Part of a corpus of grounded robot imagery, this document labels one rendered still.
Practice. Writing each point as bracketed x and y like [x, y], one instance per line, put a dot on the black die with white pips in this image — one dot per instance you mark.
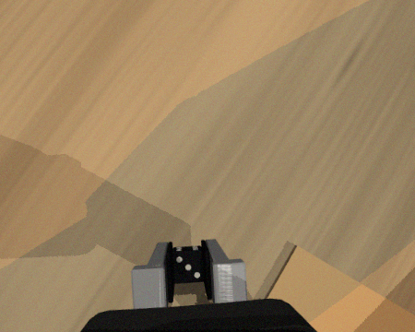
[187, 263]

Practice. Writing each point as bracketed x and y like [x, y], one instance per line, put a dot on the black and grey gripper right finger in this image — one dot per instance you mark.
[224, 278]

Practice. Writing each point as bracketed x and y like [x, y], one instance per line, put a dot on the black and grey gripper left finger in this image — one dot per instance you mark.
[149, 287]

